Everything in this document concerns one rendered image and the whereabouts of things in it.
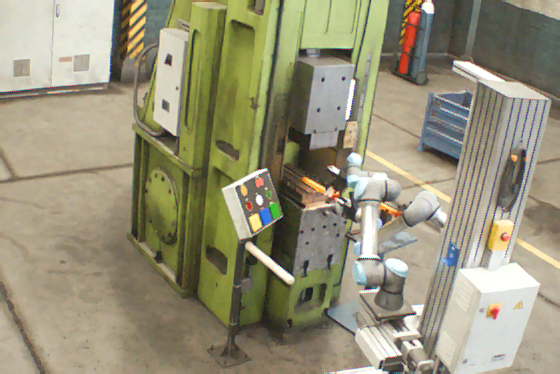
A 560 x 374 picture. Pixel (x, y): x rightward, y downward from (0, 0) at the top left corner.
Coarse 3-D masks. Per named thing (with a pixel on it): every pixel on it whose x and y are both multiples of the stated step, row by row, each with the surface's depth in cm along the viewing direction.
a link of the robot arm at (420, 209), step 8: (416, 200) 369; (424, 200) 368; (408, 208) 368; (416, 208) 365; (424, 208) 365; (400, 216) 371; (408, 216) 366; (416, 216) 364; (424, 216) 366; (392, 224) 372; (400, 224) 369; (408, 224) 367; (416, 224) 367; (384, 232) 375; (392, 232) 373; (384, 240) 377
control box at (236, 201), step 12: (240, 180) 381; (252, 180) 380; (264, 180) 389; (228, 192) 369; (240, 192) 370; (252, 192) 378; (264, 192) 387; (228, 204) 371; (240, 204) 368; (252, 204) 376; (264, 204) 385; (240, 216) 369; (240, 228) 372
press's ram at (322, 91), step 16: (304, 64) 395; (320, 64) 395; (336, 64) 400; (352, 64) 405; (304, 80) 397; (320, 80) 394; (336, 80) 401; (304, 96) 399; (320, 96) 399; (336, 96) 406; (304, 112) 401; (320, 112) 404; (336, 112) 411; (304, 128) 403; (320, 128) 409; (336, 128) 417
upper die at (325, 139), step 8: (288, 136) 425; (296, 136) 419; (304, 136) 412; (312, 136) 408; (320, 136) 411; (328, 136) 415; (336, 136) 419; (304, 144) 413; (312, 144) 410; (320, 144) 414; (328, 144) 417
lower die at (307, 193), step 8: (296, 168) 456; (288, 176) 442; (296, 176) 442; (304, 176) 444; (288, 184) 434; (296, 184) 433; (304, 184) 434; (320, 184) 437; (288, 192) 433; (296, 192) 426; (304, 192) 425; (312, 192) 425; (320, 192) 429; (304, 200) 424; (320, 200) 432
